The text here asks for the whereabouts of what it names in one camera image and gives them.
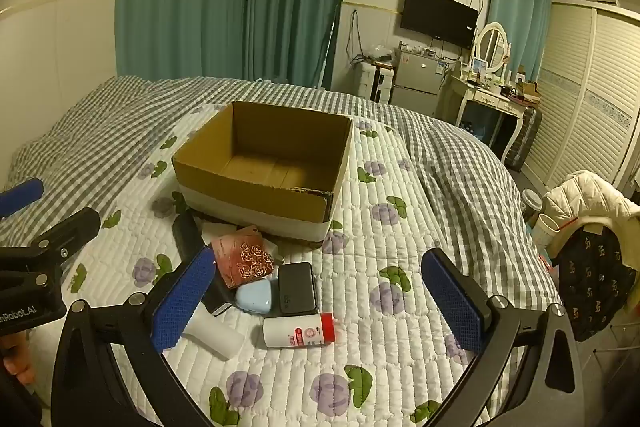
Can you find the paper cup with straw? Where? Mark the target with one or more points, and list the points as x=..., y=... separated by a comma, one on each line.
x=545, y=232

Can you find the black printed garment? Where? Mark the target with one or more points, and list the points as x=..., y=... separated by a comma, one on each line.
x=595, y=287

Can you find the white bottle with red cap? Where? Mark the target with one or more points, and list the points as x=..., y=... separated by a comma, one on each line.
x=295, y=331

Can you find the person's left hand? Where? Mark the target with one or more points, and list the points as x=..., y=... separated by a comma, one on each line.
x=15, y=359

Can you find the white plastic cylinder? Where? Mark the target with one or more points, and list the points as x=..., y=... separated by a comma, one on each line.
x=215, y=334

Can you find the silver fridge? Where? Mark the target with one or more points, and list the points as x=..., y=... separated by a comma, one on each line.
x=417, y=82

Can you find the small photo frame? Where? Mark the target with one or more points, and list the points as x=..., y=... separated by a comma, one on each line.
x=479, y=67

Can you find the black power bank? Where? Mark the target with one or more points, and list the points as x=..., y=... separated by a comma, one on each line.
x=297, y=289

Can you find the black wall television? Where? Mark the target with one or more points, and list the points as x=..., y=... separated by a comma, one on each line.
x=437, y=17

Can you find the white oval mirror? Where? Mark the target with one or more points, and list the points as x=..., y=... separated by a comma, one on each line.
x=491, y=44

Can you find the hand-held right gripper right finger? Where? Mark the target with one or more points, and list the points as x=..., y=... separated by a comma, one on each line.
x=452, y=302

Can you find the white louvred wardrobe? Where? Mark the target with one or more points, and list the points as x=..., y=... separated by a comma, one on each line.
x=585, y=97

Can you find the white pole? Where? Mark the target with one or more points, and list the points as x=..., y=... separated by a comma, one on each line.
x=330, y=47

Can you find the cream puffer jacket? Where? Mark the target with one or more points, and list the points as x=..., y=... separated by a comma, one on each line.
x=590, y=199

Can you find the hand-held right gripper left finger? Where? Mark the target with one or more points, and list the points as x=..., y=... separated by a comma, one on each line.
x=182, y=302

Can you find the small black block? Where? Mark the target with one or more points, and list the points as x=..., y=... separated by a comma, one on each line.
x=219, y=296

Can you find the light blue case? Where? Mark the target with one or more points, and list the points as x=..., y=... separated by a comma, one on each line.
x=254, y=298

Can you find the white floral quilted mat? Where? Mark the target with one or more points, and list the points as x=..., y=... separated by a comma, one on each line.
x=350, y=357

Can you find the grey suitcase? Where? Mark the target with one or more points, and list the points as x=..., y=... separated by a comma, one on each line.
x=527, y=137

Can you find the white suitcase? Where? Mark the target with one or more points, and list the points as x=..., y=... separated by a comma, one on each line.
x=372, y=82

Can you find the white dressing table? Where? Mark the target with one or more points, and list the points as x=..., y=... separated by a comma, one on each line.
x=492, y=99

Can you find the cardboard box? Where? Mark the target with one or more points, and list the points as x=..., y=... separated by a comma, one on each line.
x=260, y=142

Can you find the pink rose pattern wallet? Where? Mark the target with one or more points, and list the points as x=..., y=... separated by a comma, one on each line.
x=242, y=259

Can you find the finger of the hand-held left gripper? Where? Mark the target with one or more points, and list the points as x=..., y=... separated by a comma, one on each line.
x=20, y=198
x=70, y=229

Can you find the teal curtain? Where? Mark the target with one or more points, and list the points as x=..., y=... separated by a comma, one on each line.
x=520, y=17

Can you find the glass jar with lid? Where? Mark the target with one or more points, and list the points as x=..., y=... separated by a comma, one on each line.
x=531, y=204

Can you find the brown box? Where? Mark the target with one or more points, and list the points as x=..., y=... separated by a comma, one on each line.
x=530, y=89

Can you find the black remote control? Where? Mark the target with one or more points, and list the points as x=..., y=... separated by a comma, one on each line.
x=187, y=237

